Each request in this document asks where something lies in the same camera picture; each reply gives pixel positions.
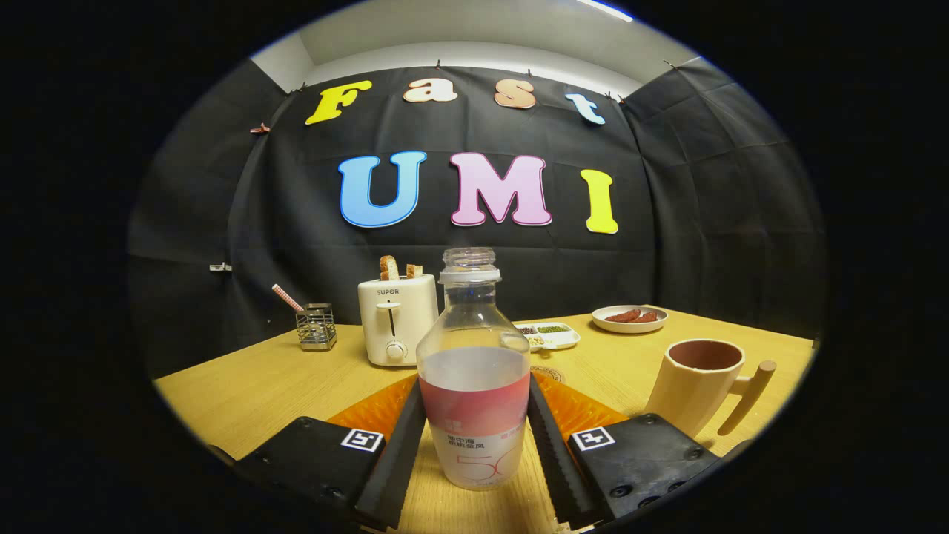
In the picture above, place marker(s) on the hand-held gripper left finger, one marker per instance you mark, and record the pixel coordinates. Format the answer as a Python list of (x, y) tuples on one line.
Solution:
[(397, 467)]

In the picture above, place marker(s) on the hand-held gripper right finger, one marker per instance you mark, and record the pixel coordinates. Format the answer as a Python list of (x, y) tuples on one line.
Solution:
[(556, 467)]

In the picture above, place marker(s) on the clear juice bottle pink label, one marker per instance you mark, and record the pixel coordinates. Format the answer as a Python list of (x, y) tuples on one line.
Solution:
[(474, 415)]

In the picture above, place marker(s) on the round brown coaster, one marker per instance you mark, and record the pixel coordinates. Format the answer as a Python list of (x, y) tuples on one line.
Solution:
[(552, 373)]

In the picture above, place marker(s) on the white divided dish with beans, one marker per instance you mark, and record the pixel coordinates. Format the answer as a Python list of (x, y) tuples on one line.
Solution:
[(556, 340)]

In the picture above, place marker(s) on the white toaster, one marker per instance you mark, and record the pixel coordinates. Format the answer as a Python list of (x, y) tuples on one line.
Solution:
[(400, 334)]

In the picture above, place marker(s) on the white round plate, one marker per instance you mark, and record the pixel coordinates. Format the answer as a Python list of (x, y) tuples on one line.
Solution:
[(630, 328)]

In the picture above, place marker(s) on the wooden table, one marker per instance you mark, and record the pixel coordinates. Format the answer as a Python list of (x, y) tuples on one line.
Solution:
[(259, 386)]

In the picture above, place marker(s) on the red sausage piece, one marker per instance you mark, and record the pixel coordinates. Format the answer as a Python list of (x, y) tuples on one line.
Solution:
[(646, 317), (621, 316)]

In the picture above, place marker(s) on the toast bread slice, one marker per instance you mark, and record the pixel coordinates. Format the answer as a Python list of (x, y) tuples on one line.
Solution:
[(388, 268), (414, 271)]

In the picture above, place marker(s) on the pink striped straw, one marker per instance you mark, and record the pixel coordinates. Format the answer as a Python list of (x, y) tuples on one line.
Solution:
[(287, 297)]

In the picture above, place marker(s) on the black backdrop cloth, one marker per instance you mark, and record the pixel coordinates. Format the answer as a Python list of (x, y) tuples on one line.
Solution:
[(474, 126)]

